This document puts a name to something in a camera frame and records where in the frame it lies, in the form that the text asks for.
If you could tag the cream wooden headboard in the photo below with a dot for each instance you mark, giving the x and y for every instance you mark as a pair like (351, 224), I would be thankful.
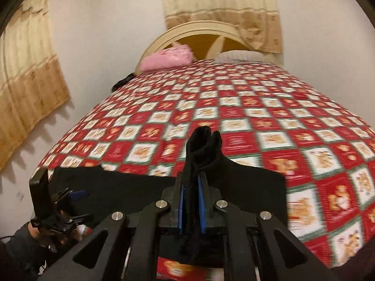
(199, 39)

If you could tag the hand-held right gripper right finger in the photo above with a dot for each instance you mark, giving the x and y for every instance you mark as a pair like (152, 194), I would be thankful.
(201, 207)

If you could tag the person's left forearm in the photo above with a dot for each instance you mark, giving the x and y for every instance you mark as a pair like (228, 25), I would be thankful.
(17, 248)

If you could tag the beige floral curtain with valance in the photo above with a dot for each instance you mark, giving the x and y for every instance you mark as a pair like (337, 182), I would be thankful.
(219, 0)

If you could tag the black pants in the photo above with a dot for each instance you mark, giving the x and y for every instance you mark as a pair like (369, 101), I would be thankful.
(131, 187)

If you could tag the striped pillow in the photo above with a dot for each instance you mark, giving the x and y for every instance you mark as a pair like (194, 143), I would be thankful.
(243, 56)

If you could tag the bed with red bear bedspread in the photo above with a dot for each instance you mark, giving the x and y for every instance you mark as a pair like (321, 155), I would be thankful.
(263, 108)

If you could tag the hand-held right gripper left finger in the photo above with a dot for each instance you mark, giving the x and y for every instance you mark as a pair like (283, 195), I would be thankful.
(181, 207)

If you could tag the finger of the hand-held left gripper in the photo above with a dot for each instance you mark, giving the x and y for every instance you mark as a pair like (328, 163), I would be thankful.
(83, 219)
(79, 195)

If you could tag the pink pillow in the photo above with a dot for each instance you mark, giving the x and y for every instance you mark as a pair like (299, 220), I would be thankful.
(165, 58)

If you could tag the dark patterned cloth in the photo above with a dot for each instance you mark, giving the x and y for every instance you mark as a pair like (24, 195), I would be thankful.
(121, 83)

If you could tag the person's left hand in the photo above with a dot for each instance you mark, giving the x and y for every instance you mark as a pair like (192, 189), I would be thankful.
(68, 237)

